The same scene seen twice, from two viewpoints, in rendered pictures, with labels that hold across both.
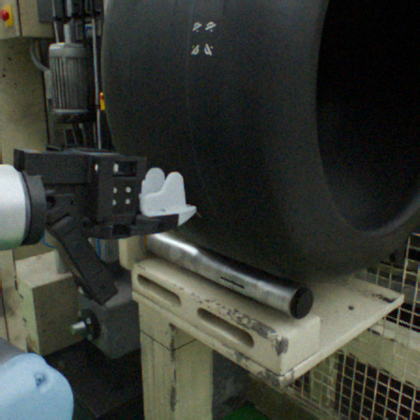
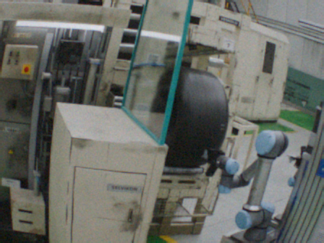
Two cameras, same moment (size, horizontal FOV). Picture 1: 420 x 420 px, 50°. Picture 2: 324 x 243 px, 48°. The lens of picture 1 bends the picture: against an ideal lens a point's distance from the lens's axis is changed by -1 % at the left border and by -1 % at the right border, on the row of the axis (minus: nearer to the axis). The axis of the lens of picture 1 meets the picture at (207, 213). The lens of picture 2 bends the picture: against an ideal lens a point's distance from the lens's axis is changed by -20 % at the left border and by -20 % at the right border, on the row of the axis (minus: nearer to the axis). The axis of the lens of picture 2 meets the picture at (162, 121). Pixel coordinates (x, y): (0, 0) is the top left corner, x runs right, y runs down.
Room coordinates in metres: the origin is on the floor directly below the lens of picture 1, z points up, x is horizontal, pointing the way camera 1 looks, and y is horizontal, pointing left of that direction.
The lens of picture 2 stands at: (0.00, 2.42, 1.75)
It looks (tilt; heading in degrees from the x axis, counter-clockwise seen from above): 13 degrees down; 289
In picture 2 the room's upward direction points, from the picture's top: 12 degrees clockwise
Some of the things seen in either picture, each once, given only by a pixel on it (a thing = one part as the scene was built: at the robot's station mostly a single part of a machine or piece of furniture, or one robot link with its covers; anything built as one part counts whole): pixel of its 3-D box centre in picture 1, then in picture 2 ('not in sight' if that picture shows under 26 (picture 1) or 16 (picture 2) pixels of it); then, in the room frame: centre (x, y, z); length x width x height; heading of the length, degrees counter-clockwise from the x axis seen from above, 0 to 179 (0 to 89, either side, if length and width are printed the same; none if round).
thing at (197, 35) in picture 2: not in sight; (192, 33); (0.87, -0.42, 1.71); 0.61 x 0.25 x 0.15; 42
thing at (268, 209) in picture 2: not in sight; (263, 213); (0.02, 0.30, 0.88); 0.13 x 0.12 x 0.14; 55
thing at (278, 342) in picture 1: (213, 301); (173, 178); (0.67, -0.01, 0.83); 0.36 x 0.09 x 0.06; 42
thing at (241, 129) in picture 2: not in sight; (226, 150); (0.83, -2.57, 0.40); 0.60 x 0.35 x 0.80; 152
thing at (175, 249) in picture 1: (215, 266); (176, 169); (0.67, -0.01, 0.90); 0.35 x 0.05 x 0.05; 42
